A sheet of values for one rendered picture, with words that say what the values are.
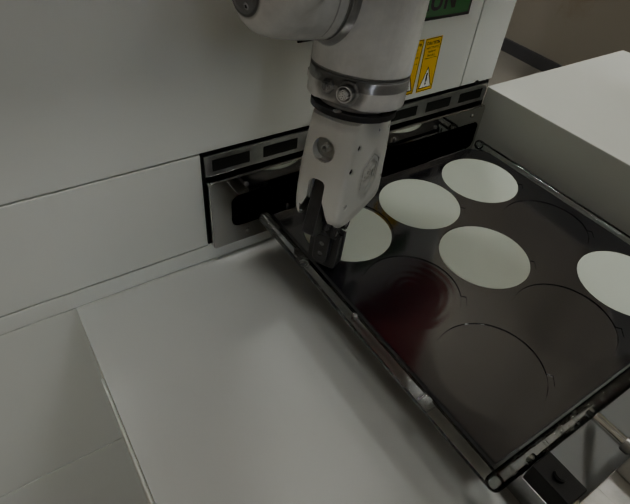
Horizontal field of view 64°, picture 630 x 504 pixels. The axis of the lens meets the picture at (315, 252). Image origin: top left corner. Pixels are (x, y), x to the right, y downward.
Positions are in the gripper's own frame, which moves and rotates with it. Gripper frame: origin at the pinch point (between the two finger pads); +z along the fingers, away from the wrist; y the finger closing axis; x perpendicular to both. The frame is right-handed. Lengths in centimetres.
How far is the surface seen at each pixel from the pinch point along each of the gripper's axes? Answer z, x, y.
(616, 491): 5.2, -31.2, -7.8
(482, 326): 2.1, -17.3, 0.7
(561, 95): -10.4, -15.3, 42.1
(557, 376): 2.3, -24.7, -1.3
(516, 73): 49, 16, 314
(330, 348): 10.6, -3.9, -2.9
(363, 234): 1.2, -1.8, 6.3
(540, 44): 32, 10, 333
